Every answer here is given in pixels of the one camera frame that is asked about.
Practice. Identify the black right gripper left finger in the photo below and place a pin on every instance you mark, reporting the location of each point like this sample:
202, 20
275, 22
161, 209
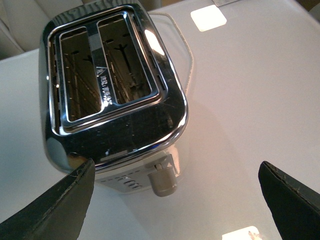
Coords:
57, 214

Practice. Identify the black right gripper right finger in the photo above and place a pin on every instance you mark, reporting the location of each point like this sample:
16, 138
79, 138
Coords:
295, 208

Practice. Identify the beige toaster lever knob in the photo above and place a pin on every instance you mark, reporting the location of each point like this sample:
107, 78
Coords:
163, 181

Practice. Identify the chrome white toaster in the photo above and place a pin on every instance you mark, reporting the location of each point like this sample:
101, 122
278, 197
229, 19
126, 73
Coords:
109, 92

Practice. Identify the beige chair right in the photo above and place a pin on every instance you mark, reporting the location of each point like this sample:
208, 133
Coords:
22, 22

